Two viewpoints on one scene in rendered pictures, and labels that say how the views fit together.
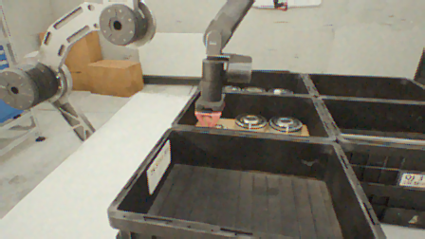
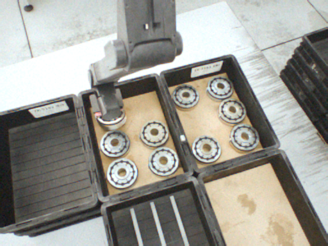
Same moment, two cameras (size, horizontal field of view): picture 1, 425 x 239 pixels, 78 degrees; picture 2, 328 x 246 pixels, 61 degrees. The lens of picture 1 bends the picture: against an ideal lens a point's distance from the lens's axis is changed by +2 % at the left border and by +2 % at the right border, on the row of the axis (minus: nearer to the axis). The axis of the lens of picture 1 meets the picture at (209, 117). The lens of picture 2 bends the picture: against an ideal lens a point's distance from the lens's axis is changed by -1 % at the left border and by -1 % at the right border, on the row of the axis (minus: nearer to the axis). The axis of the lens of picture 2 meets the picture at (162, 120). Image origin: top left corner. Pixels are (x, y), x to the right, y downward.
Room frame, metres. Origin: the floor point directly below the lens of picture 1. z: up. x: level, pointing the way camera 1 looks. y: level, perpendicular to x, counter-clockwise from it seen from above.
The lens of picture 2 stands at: (0.60, -0.50, 1.78)
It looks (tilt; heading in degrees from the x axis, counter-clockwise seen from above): 64 degrees down; 61
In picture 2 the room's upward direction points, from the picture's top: 1 degrees clockwise
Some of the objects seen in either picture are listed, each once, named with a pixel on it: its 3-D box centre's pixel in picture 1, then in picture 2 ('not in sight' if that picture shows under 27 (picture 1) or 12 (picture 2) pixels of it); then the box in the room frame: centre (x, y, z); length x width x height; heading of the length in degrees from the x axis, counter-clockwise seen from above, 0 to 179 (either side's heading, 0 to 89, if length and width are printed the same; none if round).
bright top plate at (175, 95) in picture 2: not in sight; (185, 95); (0.94, -0.06, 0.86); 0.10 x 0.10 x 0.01
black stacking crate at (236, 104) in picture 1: (249, 128); (133, 138); (0.69, -0.12, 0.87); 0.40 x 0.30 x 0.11; 79
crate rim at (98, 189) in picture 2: (250, 113); (132, 132); (0.69, -0.12, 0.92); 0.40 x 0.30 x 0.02; 79
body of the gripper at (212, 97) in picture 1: (212, 92); (105, 97); (0.66, -0.01, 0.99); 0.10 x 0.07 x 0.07; 169
